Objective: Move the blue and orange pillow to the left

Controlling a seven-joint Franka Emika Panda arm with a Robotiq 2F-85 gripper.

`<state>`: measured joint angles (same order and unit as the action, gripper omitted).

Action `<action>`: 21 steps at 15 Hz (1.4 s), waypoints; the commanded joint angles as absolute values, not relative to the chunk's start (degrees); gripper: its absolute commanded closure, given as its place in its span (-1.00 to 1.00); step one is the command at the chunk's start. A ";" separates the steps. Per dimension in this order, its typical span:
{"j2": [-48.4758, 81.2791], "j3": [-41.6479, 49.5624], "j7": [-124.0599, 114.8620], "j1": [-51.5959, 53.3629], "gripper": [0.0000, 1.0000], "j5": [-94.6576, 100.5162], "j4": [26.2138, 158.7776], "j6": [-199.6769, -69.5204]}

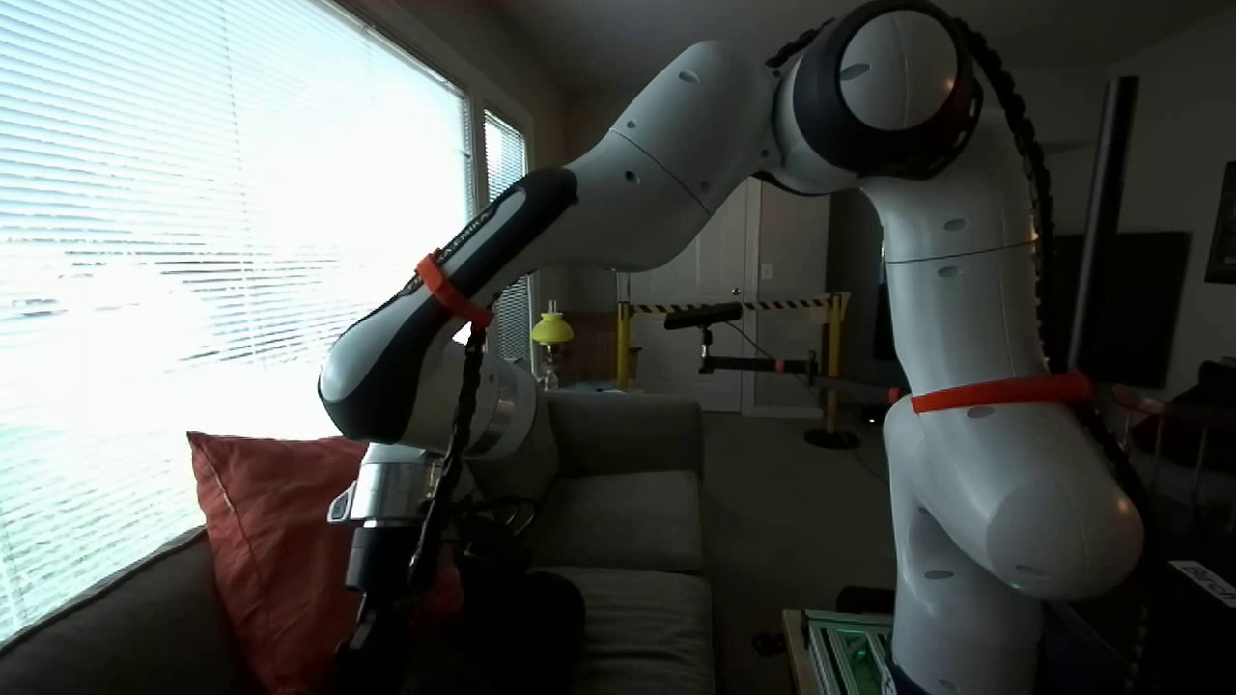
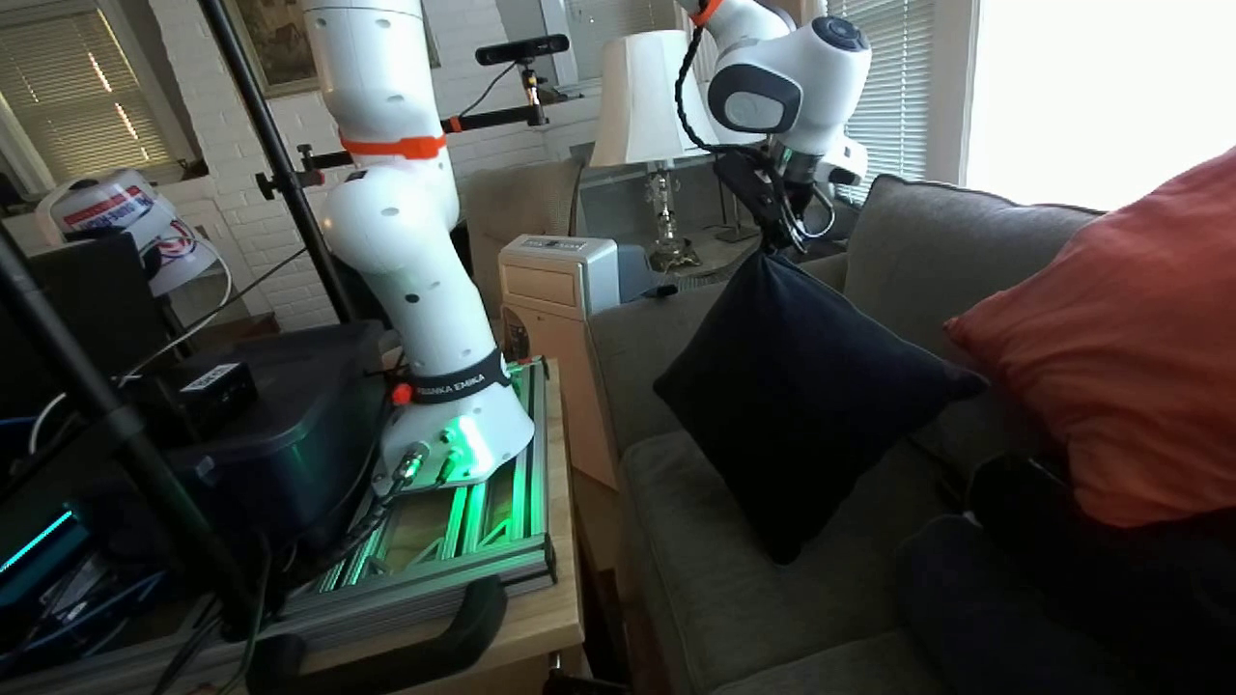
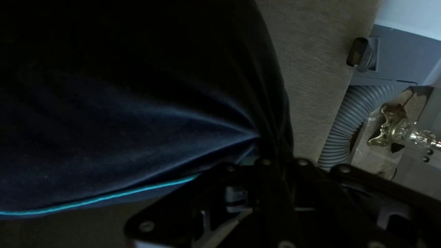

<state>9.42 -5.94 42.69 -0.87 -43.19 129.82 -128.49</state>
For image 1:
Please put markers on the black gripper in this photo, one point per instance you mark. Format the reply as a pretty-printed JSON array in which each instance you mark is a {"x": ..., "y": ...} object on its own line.
[{"x": 382, "y": 556}]

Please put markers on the orange pillow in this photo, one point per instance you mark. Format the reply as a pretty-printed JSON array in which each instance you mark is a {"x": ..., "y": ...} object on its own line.
[{"x": 263, "y": 554}]

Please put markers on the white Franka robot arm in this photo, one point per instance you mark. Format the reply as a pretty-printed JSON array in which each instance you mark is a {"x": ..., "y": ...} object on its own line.
[{"x": 991, "y": 516}]

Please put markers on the dark navy square pillow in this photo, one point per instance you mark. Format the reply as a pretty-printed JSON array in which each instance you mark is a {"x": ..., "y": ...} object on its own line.
[{"x": 529, "y": 630}]

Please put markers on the grey fabric couch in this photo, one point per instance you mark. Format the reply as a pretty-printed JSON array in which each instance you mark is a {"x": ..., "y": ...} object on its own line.
[{"x": 632, "y": 523}]

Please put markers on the yellow table lamp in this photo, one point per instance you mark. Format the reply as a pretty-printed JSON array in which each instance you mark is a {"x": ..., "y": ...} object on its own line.
[{"x": 552, "y": 331}]

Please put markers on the large bright window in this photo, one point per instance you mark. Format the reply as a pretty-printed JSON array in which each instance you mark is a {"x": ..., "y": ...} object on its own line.
[{"x": 195, "y": 219}]

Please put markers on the narrow side window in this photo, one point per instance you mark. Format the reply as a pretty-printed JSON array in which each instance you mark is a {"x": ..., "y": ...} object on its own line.
[{"x": 505, "y": 153}]

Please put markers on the yellow black caution tape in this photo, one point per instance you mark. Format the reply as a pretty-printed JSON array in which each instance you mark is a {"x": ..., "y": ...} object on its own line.
[{"x": 787, "y": 301}]

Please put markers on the white interior door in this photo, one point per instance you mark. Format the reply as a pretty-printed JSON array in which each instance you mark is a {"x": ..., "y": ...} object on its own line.
[{"x": 787, "y": 246}]

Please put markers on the dark chair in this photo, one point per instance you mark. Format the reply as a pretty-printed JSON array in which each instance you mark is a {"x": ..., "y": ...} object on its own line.
[{"x": 1210, "y": 398}]

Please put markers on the yellow barrier post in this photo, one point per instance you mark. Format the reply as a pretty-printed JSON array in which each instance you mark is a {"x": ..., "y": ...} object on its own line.
[
  {"x": 623, "y": 348},
  {"x": 838, "y": 389}
]

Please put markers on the black stereo camera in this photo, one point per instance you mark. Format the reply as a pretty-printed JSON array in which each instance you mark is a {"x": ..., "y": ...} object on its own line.
[{"x": 700, "y": 316}]

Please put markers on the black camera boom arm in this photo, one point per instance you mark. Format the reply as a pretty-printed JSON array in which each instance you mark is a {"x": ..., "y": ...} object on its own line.
[{"x": 758, "y": 366}]

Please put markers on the aluminium rail mounting base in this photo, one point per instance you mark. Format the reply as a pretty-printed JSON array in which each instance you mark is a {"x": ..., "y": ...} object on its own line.
[{"x": 852, "y": 650}]

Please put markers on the dark framed wall picture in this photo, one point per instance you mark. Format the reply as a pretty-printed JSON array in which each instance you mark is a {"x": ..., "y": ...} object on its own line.
[{"x": 1223, "y": 219}]

